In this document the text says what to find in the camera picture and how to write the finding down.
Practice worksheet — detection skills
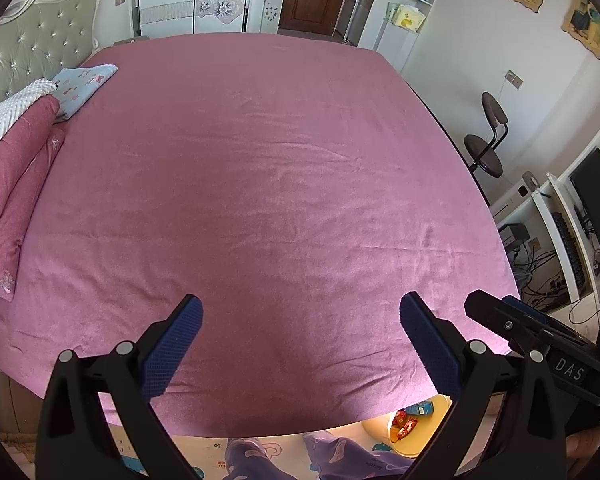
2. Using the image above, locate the tangle of black cables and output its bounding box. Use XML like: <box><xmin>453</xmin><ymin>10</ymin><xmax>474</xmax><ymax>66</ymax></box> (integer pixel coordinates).
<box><xmin>510</xmin><ymin>250</ymin><xmax>600</xmax><ymax>326</ymax></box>

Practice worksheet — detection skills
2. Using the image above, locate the black electronics box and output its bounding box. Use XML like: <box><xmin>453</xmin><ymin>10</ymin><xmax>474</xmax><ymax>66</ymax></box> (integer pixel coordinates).
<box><xmin>497</xmin><ymin>222</ymin><xmax>531</xmax><ymax>251</ymax></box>

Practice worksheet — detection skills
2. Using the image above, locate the yellow and white box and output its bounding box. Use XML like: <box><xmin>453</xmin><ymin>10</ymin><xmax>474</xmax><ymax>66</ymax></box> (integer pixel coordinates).
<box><xmin>385</xmin><ymin>2</ymin><xmax>427</xmax><ymax>33</ymax></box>

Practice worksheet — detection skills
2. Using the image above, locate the white knitted blanket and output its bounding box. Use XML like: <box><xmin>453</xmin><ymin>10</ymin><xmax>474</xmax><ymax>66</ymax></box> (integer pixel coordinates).
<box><xmin>0</xmin><ymin>79</ymin><xmax>58</xmax><ymax>166</ymax></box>

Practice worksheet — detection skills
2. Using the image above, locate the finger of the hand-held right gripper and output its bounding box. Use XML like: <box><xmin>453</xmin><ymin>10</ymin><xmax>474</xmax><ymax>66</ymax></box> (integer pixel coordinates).
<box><xmin>464</xmin><ymin>290</ymin><xmax>551</xmax><ymax>356</ymax></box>
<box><xmin>502</xmin><ymin>296</ymin><xmax>597</xmax><ymax>347</ymax></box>

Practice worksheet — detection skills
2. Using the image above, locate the pink bed sheet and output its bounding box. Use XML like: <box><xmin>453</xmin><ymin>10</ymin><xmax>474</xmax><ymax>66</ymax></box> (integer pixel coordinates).
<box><xmin>0</xmin><ymin>32</ymin><xmax>523</xmax><ymax>436</ymax></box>

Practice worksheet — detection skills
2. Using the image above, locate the person's left leg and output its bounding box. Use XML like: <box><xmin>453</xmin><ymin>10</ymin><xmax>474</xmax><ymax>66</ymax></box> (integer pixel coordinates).
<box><xmin>225</xmin><ymin>437</ymin><xmax>286</xmax><ymax>480</ymax></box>

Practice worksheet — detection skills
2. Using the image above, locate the person's right leg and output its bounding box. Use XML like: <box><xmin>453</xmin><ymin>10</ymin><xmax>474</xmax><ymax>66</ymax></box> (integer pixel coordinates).
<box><xmin>302</xmin><ymin>432</ymin><xmax>416</xmax><ymax>480</ymax></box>

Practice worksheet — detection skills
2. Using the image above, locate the green tufted headboard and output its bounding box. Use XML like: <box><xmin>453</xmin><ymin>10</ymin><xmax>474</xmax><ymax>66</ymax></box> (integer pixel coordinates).
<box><xmin>0</xmin><ymin>0</ymin><xmax>102</xmax><ymax>116</ymax></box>

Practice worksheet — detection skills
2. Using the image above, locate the person's leg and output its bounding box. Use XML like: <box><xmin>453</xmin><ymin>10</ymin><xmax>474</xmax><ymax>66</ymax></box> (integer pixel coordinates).
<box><xmin>225</xmin><ymin>437</ymin><xmax>286</xmax><ymax>480</ymax></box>
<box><xmin>302</xmin><ymin>432</ymin><xmax>416</xmax><ymax>480</ymax></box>

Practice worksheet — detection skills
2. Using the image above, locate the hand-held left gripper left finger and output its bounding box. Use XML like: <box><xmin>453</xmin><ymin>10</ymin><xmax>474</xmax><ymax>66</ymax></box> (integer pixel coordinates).
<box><xmin>35</xmin><ymin>294</ymin><xmax>204</xmax><ymax>480</ymax></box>

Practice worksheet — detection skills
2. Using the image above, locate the white computer desk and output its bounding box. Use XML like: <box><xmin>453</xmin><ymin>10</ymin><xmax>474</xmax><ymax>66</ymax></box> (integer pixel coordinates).
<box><xmin>490</xmin><ymin>100</ymin><xmax>600</xmax><ymax>306</ymax></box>

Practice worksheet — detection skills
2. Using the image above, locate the pink pillow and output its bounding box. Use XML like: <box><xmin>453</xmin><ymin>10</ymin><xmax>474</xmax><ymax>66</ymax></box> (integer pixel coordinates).
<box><xmin>0</xmin><ymin>127</ymin><xmax>68</xmax><ymax>302</ymax></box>
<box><xmin>0</xmin><ymin>95</ymin><xmax>62</xmax><ymax>256</ymax></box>

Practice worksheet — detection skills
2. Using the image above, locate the black swivel chair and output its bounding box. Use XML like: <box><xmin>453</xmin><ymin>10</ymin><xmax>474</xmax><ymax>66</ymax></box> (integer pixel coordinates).
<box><xmin>463</xmin><ymin>91</ymin><xmax>510</xmax><ymax>178</ymax></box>

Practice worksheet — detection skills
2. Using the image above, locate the red and white wrapper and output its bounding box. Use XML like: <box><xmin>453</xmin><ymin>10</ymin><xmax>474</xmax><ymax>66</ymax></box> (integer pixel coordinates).
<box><xmin>392</xmin><ymin>410</ymin><xmax>421</xmax><ymax>443</ymax></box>

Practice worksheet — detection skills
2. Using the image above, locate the black computer monitor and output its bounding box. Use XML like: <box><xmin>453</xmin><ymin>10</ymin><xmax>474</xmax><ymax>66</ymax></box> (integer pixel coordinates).
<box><xmin>567</xmin><ymin>147</ymin><xmax>600</xmax><ymax>256</ymax></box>

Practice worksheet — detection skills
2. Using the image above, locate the large wall picture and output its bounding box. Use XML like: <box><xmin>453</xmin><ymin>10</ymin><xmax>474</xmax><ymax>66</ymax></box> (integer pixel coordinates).
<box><xmin>561</xmin><ymin>0</ymin><xmax>600</xmax><ymax>60</ymax></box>

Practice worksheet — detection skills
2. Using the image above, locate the yellow bin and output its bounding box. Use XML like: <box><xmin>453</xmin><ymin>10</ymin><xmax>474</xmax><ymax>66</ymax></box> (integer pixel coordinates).
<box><xmin>361</xmin><ymin>394</ymin><xmax>453</xmax><ymax>457</ymax></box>

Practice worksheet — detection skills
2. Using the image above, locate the black keyboard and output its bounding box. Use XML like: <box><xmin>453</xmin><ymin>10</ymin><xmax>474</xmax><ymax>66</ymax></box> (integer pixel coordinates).
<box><xmin>550</xmin><ymin>211</ymin><xmax>588</xmax><ymax>293</ymax></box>

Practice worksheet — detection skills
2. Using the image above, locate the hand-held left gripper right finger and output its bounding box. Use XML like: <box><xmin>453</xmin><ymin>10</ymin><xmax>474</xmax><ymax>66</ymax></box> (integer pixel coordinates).
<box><xmin>399</xmin><ymin>291</ymin><xmax>567</xmax><ymax>480</ymax></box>

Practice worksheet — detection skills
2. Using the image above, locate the light blue floral pillow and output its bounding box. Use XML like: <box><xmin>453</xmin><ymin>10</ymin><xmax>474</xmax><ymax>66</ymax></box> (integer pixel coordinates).
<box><xmin>51</xmin><ymin>64</ymin><xmax>118</xmax><ymax>122</ymax></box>

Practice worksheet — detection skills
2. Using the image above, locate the white corner shelf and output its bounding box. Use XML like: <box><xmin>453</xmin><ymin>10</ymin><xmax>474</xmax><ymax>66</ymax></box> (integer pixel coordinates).
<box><xmin>372</xmin><ymin>0</ymin><xmax>447</xmax><ymax>76</ymax></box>

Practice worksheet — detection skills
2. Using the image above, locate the white appliance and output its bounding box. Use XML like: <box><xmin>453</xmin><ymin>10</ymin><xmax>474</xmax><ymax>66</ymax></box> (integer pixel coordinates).
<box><xmin>490</xmin><ymin>171</ymin><xmax>543</xmax><ymax>222</ymax></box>

